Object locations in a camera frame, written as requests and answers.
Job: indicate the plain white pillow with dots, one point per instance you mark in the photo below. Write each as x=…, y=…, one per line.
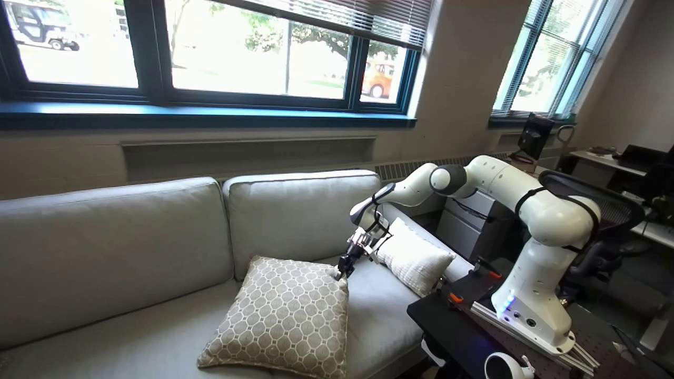
x=412, y=260

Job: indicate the grey fabric couch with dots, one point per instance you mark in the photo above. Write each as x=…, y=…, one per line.
x=380, y=317

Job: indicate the small brown basket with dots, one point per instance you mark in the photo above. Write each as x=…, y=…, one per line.
x=518, y=156

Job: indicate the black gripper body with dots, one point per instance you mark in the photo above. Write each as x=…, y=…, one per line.
x=359, y=250

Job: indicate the orange vehicle outside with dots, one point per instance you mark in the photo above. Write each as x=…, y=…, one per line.
x=380, y=82

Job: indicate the black monitor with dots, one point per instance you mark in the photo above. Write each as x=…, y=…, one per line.
x=536, y=138

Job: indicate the dark parked car outside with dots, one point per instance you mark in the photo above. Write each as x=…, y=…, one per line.
x=43, y=28

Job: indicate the white VR controller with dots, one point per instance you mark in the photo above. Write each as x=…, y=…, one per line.
x=506, y=367

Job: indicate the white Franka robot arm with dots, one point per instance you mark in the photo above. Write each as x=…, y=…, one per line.
x=539, y=295

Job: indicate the grey couch back cushion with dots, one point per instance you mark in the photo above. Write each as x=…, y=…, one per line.
x=301, y=217
x=105, y=260

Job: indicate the grey window blinds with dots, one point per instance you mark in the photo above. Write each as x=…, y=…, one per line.
x=392, y=17

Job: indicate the beige lattice patterned pillow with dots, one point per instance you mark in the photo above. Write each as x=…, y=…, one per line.
x=281, y=317

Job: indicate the black orange clamp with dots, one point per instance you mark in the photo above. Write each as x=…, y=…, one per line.
x=456, y=301
x=489, y=273

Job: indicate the narrow blue framed window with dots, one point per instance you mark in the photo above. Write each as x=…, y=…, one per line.
x=537, y=43

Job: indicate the metal robot mounting plate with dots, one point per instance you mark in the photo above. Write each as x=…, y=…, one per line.
x=487, y=315

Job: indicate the grey drawer cabinet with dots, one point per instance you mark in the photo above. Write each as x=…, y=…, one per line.
x=463, y=234

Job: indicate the wide blue framed window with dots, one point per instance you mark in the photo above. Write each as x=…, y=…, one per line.
x=150, y=43

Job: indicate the black robot table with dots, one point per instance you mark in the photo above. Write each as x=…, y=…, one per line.
x=448, y=334

